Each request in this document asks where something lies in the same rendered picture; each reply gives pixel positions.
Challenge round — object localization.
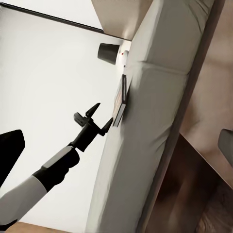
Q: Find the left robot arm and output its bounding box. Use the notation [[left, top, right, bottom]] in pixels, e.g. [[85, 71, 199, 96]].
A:
[[0, 102, 114, 233]]

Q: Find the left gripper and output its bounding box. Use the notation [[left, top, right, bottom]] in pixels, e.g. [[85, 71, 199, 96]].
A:
[[79, 102, 114, 144]]

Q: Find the hardback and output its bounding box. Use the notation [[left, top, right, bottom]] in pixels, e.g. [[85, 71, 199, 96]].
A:
[[113, 74, 127, 127]]

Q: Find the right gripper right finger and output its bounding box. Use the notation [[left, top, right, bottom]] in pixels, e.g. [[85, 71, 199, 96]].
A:
[[217, 129, 233, 168]]

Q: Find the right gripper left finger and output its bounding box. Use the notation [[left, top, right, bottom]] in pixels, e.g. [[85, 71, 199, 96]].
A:
[[0, 129, 25, 187]]

